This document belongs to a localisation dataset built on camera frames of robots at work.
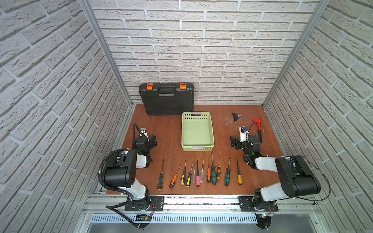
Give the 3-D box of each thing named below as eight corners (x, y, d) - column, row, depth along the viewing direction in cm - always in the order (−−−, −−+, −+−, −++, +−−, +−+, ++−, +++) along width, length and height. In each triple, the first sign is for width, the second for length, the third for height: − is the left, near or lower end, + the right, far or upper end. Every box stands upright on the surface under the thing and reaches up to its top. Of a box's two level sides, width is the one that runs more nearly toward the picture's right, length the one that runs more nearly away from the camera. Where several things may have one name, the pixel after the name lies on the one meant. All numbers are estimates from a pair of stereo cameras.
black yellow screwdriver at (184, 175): (180, 184, 81) (180, 183, 80) (184, 160, 91) (184, 159, 89) (184, 185, 81) (184, 184, 80) (188, 161, 90) (188, 160, 89)
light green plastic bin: (180, 151, 95) (180, 146, 88) (182, 118, 113) (182, 111, 106) (213, 152, 95) (214, 146, 89) (209, 118, 113) (211, 111, 107)
